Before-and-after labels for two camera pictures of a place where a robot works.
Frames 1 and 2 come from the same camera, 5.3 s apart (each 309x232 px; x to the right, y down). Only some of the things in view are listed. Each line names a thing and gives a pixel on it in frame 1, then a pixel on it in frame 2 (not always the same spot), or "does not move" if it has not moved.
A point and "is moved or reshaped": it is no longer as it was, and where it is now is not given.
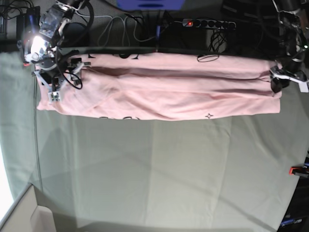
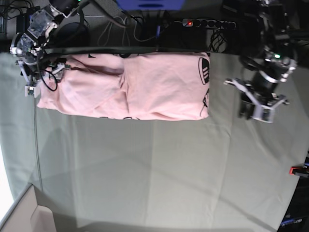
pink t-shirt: x=167 y=85 is moved or reshaped
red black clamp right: x=301 y=170 does not move
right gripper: x=277 y=84 → x=263 y=97
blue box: x=150 y=5 does not move
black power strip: x=196 y=22 does not move
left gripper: x=54 y=80 → x=33 y=72
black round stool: x=76 y=35 does not move
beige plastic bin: x=25 y=215 does not move
